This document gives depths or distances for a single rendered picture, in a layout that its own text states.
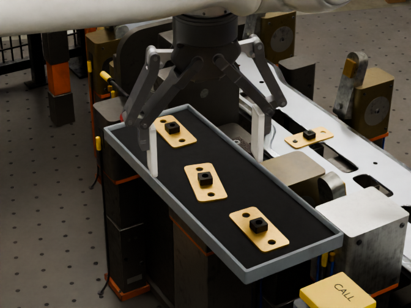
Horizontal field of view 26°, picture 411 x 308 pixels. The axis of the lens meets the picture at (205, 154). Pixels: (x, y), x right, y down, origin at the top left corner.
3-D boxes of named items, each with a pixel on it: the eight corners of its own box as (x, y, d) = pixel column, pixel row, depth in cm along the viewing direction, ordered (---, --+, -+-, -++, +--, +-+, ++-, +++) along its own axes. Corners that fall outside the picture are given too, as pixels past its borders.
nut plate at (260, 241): (290, 245, 103) (291, 236, 103) (262, 254, 102) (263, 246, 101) (254, 208, 110) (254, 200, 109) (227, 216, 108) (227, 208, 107)
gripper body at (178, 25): (175, 22, 97) (177, 96, 102) (250, 14, 99) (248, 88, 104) (161, -4, 103) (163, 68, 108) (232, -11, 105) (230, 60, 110)
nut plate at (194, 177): (228, 199, 111) (228, 191, 110) (198, 203, 110) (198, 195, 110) (211, 164, 118) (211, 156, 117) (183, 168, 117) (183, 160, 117)
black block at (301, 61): (320, 178, 199) (329, 60, 183) (284, 191, 194) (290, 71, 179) (306, 167, 202) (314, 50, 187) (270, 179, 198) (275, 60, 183)
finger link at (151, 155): (156, 128, 106) (150, 129, 106) (158, 177, 110) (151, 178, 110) (151, 116, 109) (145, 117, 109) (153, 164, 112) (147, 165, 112)
